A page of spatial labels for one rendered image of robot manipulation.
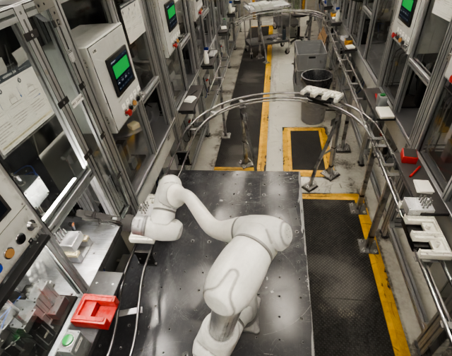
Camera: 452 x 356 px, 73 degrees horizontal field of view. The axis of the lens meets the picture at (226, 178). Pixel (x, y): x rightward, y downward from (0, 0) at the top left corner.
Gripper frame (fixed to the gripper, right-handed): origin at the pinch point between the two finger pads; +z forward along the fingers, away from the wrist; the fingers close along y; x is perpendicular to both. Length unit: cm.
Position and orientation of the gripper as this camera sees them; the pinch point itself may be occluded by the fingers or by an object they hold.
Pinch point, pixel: (86, 215)
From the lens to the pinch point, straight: 145.7
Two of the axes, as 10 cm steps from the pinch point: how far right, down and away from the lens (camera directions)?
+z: -9.8, -1.8, -0.7
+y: 1.3, -3.1, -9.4
